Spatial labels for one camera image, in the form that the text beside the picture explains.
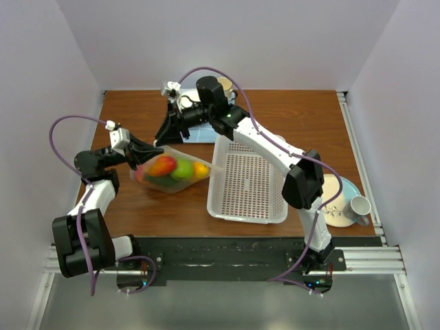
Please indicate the clear zip top bag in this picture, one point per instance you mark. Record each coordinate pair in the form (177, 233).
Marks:
(181, 185)

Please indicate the red orange fake mango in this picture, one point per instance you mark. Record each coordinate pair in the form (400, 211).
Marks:
(163, 165)

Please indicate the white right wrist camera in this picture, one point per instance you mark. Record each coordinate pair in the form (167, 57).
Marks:
(172, 92)

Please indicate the white perforated plastic basket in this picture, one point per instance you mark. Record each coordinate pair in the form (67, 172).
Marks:
(248, 189)

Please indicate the grey ceramic cup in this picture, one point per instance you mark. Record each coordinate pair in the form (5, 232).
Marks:
(358, 209)

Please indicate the cream and blue saucer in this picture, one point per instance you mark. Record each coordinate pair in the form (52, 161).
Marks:
(333, 211)

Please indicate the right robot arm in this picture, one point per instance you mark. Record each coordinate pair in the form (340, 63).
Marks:
(304, 177)

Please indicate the dark green fake cucumber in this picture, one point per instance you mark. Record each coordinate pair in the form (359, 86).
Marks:
(163, 181)

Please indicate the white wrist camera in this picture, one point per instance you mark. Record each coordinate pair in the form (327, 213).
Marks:
(172, 92)
(119, 137)

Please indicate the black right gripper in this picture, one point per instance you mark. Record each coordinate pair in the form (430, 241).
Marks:
(169, 133)

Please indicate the aluminium frame rail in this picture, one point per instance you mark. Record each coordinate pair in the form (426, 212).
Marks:
(235, 283)

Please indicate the red fake apple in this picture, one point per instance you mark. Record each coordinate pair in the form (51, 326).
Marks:
(139, 175)

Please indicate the green fake apple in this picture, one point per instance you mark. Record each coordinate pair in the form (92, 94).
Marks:
(183, 170)

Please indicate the blue checkered placemat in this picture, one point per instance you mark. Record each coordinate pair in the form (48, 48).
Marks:
(203, 134)

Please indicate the cream enamel mug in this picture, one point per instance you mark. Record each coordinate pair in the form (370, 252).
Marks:
(228, 87)

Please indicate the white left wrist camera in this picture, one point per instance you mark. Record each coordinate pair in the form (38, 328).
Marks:
(119, 137)

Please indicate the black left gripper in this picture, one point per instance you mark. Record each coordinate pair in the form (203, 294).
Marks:
(141, 152)

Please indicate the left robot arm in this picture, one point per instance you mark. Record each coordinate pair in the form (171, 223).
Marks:
(81, 237)

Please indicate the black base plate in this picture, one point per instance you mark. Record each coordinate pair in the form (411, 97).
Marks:
(224, 259)

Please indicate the yellow orange fake fruit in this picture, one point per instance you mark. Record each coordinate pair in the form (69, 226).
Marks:
(200, 171)

